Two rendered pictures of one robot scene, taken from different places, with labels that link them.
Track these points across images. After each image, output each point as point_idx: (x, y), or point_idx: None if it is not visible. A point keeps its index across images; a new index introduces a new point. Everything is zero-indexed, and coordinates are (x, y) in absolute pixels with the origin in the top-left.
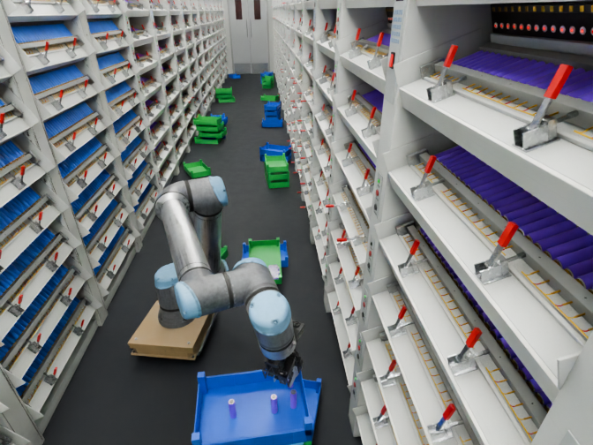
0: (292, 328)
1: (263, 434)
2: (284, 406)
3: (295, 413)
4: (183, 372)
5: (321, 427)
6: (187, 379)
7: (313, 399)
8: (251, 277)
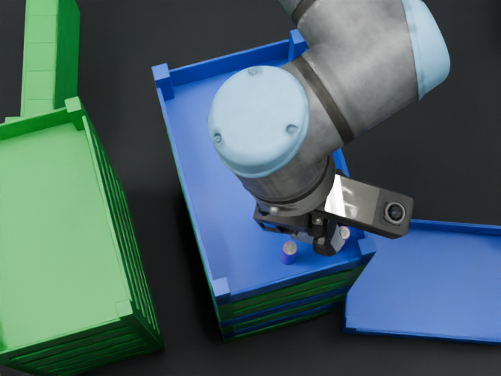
0: (273, 193)
1: (190, 201)
2: (284, 238)
3: (271, 263)
4: (495, 7)
5: (415, 354)
6: (479, 24)
7: (481, 330)
8: (352, 42)
